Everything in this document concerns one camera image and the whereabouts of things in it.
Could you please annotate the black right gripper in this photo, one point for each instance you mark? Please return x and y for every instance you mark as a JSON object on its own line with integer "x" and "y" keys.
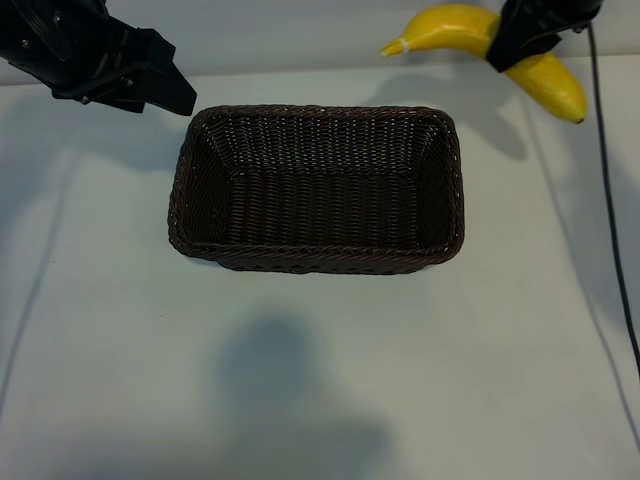
{"x": 550, "y": 12}

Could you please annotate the dark brown wicker basket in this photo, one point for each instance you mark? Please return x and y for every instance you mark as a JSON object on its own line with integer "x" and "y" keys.
{"x": 320, "y": 210}

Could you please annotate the yellow banana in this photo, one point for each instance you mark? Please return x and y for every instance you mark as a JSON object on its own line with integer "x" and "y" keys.
{"x": 450, "y": 27}

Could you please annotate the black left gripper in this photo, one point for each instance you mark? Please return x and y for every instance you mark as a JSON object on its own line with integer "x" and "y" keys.
{"x": 55, "y": 40}

